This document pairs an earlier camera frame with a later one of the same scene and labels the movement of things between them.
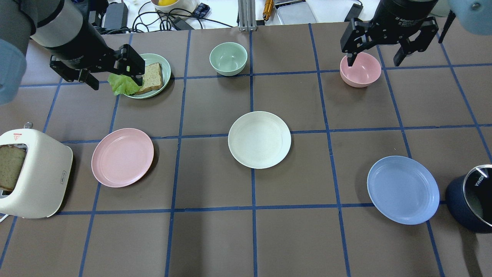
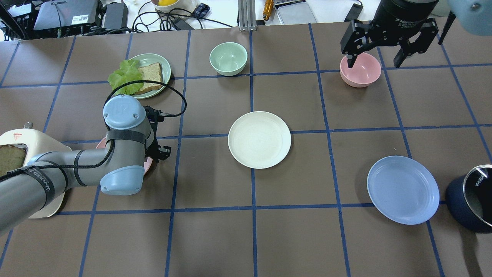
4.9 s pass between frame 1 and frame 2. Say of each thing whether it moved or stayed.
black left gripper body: moved
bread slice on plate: stayed
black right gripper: stayed
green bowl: stayed
